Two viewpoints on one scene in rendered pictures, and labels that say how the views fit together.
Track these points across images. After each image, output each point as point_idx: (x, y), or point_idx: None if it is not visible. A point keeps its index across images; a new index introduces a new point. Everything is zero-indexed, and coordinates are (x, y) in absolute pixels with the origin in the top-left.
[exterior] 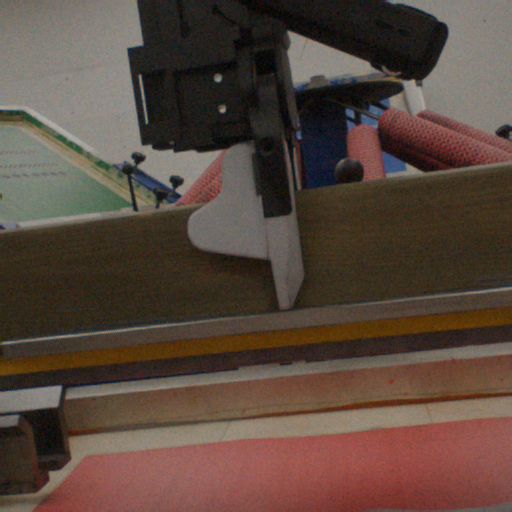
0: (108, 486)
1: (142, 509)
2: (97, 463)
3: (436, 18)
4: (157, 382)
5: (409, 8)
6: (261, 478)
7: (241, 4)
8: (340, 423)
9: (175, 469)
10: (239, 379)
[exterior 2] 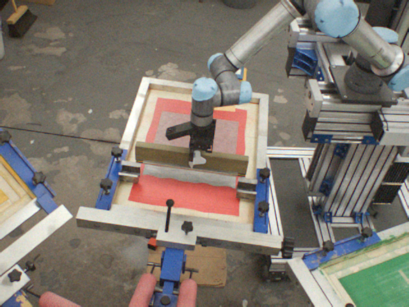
0: (228, 201)
1: (219, 191)
2: (234, 212)
3: (167, 128)
4: (226, 225)
5: (171, 127)
6: (199, 195)
7: (197, 130)
8: (182, 212)
9: (216, 203)
10: (204, 217)
